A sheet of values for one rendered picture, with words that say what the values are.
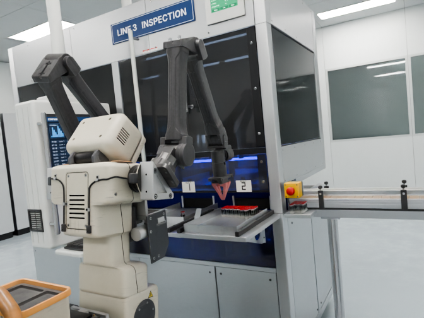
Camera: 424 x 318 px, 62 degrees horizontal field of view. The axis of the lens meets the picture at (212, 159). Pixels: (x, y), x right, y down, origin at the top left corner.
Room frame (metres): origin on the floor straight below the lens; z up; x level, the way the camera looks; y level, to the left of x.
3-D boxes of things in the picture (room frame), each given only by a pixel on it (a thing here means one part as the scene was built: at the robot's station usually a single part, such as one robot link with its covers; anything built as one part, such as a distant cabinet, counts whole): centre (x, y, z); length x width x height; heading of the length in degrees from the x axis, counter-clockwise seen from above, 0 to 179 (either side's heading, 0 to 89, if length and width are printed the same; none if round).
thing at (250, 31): (1.75, -0.24, 1.40); 0.04 x 0.01 x 0.80; 60
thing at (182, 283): (2.65, 0.32, 0.44); 2.06 x 1.00 x 0.88; 60
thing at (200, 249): (2.23, 0.59, 0.73); 1.98 x 0.01 x 0.25; 60
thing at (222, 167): (1.45, -0.03, 1.14); 0.10 x 0.07 x 0.07; 150
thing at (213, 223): (1.62, -0.05, 0.90); 0.34 x 0.26 x 0.04; 150
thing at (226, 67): (1.85, -0.08, 1.50); 0.43 x 0.01 x 0.59; 60
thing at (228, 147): (1.48, -0.04, 1.23); 0.11 x 0.09 x 0.12; 152
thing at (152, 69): (2.08, 0.31, 1.50); 0.47 x 0.01 x 0.59; 60
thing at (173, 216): (1.89, 0.19, 0.90); 0.34 x 0.26 x 0.04; 150
